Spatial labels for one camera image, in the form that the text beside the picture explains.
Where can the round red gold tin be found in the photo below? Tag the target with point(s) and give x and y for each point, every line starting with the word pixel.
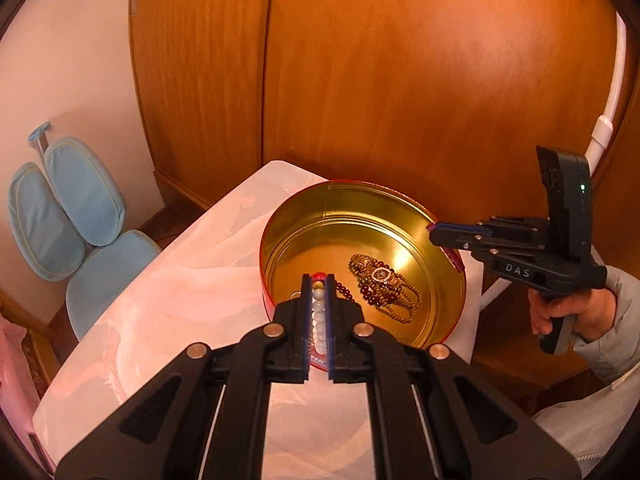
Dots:
pixel 325 230

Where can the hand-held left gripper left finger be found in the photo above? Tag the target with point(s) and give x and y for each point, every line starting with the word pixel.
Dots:
pixel 306 330

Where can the gold rhinestone wristwatch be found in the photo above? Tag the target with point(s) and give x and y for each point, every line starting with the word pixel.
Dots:
pixel 383 275

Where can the pale printed tablecloth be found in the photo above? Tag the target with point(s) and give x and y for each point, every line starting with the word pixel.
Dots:
pixel 190 270

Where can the pink blanket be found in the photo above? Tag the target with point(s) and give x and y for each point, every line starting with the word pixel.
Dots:
pixel 15 385

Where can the person's right hand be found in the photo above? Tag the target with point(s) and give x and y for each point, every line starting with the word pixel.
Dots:
pixel 595 312

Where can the white pipe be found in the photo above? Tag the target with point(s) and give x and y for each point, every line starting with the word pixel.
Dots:
pixel 612 110

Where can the person's grey jacket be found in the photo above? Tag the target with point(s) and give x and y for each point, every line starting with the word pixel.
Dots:
pixel 580 425

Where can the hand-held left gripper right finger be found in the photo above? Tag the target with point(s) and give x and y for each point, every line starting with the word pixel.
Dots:
pixel 331 330

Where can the wooden wardrobe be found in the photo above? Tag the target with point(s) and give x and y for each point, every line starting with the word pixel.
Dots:
pixel 400 70

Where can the light blue desk chair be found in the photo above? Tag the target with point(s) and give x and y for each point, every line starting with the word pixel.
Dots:
pixel 85 220

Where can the gold beaded jewellery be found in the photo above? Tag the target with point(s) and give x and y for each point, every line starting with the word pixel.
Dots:
pixel 402 310

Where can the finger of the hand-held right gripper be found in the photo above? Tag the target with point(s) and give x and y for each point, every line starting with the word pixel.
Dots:
pixel 460 246
pixel 457 227

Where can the person's right forearm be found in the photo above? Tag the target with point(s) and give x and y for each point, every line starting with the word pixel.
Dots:
pixel 622 330

